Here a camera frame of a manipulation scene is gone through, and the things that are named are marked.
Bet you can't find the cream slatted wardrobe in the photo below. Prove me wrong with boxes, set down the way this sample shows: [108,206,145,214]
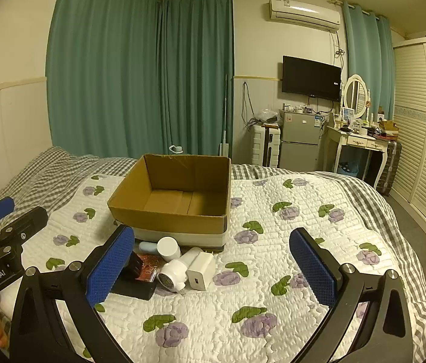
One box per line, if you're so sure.
[389,34,426,250]

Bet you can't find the white charger plug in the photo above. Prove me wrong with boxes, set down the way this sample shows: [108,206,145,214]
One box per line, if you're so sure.
[186,251,216,292]

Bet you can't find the brown suitcase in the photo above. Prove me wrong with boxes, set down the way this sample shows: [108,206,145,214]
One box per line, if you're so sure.
[373,140,402,196]

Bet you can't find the black remote control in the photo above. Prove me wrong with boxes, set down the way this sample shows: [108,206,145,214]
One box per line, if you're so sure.
[112,251,158,300]

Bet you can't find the wide green curtain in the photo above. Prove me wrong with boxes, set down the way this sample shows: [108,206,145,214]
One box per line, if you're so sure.
[47,0,162,159]

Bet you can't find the cardboard box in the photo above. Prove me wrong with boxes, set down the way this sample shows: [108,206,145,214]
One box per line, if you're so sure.
[107,154,232,254]

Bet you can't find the oval white mirror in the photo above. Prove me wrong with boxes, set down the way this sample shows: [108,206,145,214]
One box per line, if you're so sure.
[341,74,369,119]

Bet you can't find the reddish card packet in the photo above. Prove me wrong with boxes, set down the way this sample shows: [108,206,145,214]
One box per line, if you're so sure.
[137,254,164,282]

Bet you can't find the grey checked bedsheet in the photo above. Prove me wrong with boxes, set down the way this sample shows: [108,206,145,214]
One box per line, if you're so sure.
[0,146,426,363]

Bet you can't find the white flat mop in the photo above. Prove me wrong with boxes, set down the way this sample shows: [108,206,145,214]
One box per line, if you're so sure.
[218,74,232,159]

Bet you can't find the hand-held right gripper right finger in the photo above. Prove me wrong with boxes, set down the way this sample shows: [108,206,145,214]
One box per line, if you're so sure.
[288,227,415,363]

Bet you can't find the hanging wall cables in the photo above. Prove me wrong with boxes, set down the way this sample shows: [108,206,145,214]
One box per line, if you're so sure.
[242,81,261,127]

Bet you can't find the white air conditioner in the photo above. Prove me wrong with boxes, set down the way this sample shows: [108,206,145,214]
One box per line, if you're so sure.
[268,0,341,33]

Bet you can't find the narrow green curtain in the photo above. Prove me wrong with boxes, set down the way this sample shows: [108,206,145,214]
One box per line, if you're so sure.
[343,0,395,122]

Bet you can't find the white suitcase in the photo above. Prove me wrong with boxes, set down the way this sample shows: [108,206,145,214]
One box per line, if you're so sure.
[251,124,282,168]

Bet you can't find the small brown carton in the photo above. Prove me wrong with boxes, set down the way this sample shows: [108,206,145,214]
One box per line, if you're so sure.
[378,120,400,137]

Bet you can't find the small silver fridge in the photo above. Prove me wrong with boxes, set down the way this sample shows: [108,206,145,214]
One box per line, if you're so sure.
[279,109,321,171]

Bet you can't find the white floral quilt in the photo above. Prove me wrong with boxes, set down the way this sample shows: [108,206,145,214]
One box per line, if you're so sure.
[20,172,426,363]

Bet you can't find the clear plastic bag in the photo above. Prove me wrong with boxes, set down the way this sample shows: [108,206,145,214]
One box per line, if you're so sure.
[256,108,278,123]

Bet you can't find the white dressing table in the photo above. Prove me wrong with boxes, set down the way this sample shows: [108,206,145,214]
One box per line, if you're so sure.
[322,123,386,188]

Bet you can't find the green corner curtain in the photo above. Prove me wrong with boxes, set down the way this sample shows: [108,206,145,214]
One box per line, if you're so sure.
[158,0,234,157]

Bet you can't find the blue bin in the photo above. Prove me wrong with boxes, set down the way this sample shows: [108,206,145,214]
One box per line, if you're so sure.
[337,161,361,176]

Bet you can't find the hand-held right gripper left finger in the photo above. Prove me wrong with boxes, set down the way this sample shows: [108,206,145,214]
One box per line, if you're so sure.
[9,224,136,363]

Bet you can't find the white round jar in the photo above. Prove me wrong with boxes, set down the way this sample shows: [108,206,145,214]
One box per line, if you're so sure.
[157,237,182,262]

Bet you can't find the black wall television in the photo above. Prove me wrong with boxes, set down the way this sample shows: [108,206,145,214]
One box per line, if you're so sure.
[281,55,342,103]

